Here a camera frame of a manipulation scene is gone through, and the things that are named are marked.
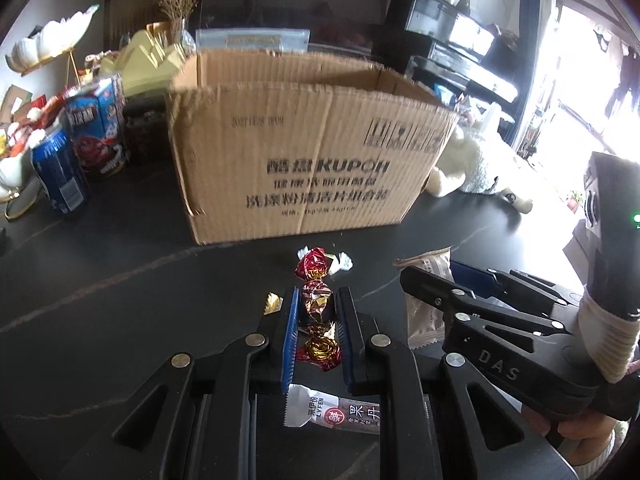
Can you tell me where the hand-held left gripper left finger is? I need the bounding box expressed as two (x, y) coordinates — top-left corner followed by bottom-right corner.
(57, 287), (303, 480)

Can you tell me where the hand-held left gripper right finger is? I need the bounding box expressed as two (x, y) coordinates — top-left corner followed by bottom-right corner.
(334, 287), (582, 480)

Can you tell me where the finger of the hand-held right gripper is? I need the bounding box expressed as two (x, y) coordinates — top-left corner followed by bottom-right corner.
(399, 265), (573, 357)
(449, 260), (585, 319)

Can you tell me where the gold foil candy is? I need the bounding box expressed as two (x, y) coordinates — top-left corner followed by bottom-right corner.
(296, 325), (344, 372)

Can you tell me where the pale beige snack packet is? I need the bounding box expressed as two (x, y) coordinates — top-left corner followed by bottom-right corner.
(392, 246), (456, 351)

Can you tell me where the brown foil candy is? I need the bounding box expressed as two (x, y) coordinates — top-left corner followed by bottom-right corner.
(299, 280), (335, 324)

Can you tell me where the white Lyfen snack packet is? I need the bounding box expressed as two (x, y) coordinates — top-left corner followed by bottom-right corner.
(282, 382), (384, 434)

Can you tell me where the red foil candy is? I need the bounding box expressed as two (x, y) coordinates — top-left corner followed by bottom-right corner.
(295, 246), (334, 281)

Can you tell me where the brown cardboard box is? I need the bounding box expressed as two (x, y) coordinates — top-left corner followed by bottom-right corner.
(165, 50), (461, 247)

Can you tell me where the person's right forearm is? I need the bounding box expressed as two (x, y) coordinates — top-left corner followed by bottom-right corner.
(562, 290), (640, 480)

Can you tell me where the pile of assorted snacks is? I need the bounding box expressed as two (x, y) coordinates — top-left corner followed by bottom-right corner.
(0, 91), (68, 161)

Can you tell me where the person's right hand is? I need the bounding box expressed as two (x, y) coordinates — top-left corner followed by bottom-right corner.
(556, 414), (617, 467)

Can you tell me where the white twisted candy wrapper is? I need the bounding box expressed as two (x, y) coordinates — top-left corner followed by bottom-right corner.
(327, 250), (356, 274)

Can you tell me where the white plush sheep toy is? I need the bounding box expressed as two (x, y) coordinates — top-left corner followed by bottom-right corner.
(425, 119), (534, 214)

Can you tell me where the blue curtain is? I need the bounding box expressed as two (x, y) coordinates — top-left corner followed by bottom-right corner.
(515, 0), (557, 153)

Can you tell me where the black upright piano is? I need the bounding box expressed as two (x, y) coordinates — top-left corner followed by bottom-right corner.
(385, 0), (522, 107)

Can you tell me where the blue soda can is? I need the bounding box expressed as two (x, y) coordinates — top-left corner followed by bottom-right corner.
(31, 127), (91, 216)

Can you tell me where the blue and red candy box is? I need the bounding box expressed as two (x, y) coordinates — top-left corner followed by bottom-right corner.
(64, 75), (132, 182)

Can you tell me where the clear plastic box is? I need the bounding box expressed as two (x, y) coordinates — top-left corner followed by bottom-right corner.
(195, 27), (311, 57)

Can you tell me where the small white shell bowl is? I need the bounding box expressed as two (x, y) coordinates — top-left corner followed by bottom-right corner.
(0, 152), (47, 202)

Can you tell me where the glass vase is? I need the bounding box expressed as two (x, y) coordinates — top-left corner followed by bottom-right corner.
(167, 17), (195, 51)

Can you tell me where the black television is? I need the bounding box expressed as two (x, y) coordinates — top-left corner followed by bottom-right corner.
(197, 0), (401, 61)

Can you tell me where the dried flower bouquet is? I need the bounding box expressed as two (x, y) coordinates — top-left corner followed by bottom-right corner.
(157, 0), (201, 25)

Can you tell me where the tan open gift box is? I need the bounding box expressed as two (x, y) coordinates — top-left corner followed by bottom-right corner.
(0, 85), (34, 124)

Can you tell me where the large white shell bowl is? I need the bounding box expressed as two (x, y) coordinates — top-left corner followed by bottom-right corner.
(6, 6), (100, 77)

